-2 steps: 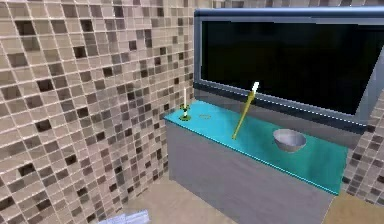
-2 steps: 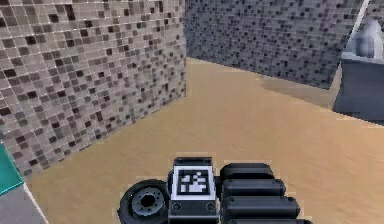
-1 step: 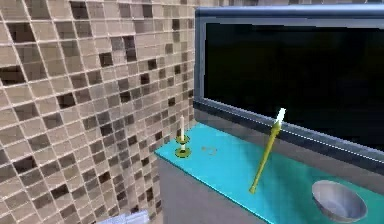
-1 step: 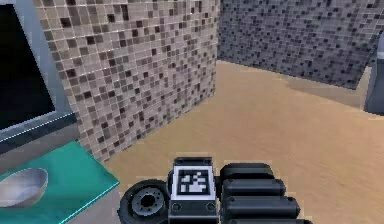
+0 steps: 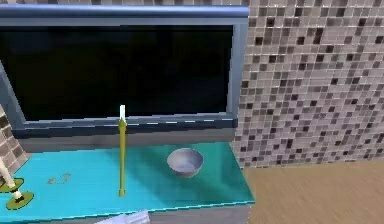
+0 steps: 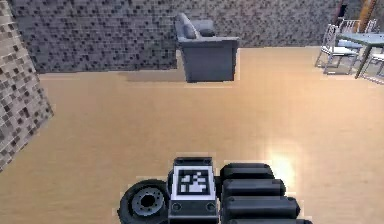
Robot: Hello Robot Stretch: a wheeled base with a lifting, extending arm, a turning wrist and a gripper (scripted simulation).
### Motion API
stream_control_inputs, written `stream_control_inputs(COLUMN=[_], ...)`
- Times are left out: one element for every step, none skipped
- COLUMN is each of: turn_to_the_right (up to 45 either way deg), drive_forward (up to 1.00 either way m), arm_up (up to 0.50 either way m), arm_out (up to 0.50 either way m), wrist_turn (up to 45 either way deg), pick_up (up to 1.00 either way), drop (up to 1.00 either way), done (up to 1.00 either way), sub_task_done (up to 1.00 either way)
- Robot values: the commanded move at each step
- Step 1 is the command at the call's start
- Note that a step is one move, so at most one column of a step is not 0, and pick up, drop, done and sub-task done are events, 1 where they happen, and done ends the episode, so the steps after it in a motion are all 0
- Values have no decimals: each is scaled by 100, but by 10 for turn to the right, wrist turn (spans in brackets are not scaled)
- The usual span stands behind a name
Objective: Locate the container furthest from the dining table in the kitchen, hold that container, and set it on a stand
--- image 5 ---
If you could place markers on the grey framed television set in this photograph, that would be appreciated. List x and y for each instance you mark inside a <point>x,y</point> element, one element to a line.
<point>126,70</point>

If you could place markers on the turquoise topped stand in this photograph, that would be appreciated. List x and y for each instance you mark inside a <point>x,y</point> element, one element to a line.
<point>83,180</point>

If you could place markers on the grey bowl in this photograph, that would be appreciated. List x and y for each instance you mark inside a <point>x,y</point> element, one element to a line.
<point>185,162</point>

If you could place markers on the tall brass candlestick with candle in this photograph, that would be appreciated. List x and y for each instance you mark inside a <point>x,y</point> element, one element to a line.
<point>122,156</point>

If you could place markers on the white candle on green base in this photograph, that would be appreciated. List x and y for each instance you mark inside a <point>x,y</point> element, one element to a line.
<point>19,198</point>
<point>10,182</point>

